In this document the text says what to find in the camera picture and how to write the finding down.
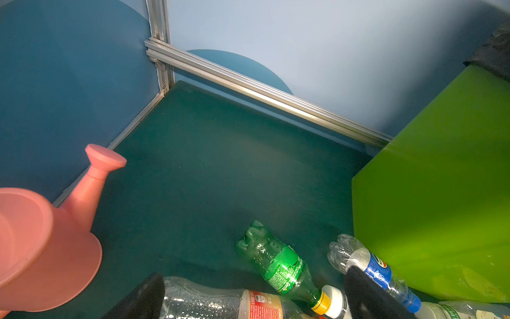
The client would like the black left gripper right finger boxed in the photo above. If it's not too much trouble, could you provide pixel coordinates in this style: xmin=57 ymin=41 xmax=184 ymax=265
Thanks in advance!
xmin=345 ymin=267 xmax=416 ymax=319

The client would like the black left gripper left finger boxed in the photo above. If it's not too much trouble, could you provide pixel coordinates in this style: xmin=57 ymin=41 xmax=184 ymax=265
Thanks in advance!
xmin=102 ymin=273 xmax=165 ymax=319

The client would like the clear bottle red label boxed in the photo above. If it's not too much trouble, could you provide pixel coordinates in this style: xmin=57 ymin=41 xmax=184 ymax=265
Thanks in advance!
xmin=159 ymin=276 xmax=310 ymax=319

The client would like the green crushed plastic bottle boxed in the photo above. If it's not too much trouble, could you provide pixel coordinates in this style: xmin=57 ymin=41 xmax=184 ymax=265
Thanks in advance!
xmin=236 ymin=221 xmax=332 ymax=315

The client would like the green bin black liner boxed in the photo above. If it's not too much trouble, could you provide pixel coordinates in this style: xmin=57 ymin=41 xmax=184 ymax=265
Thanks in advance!
xmin=352 ymin=23 xmax=509 ymax=303

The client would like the white label tea bottle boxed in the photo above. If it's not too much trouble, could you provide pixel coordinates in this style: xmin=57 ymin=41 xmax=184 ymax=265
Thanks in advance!
xmin=321 ymin=285 xmax=353 ymax=319

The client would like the clear bottle blue cap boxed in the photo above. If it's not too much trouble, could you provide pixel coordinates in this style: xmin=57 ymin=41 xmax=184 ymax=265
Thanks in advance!
xmin=328 ymin=234 xmax=422 ymax=314

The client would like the cream label bottle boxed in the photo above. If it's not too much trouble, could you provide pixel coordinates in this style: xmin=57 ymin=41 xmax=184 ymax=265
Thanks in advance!
xmin=415 ymin=301 xmax=509 ymax=319

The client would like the pink plastic watering can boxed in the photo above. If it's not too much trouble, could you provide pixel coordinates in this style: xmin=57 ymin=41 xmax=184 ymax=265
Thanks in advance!
xmin=1 ymin=144 xmax=127 ymax=318

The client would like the aluminium frame rail back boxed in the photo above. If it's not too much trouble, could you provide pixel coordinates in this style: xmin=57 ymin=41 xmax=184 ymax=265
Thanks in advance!
xmin=145 ymin=40 xmax=393 ymax=148

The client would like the left aluminium post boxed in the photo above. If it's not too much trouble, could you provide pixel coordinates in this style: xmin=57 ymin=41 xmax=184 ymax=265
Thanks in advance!
xmin=146 ymin=0 xmax=175 ymax=94

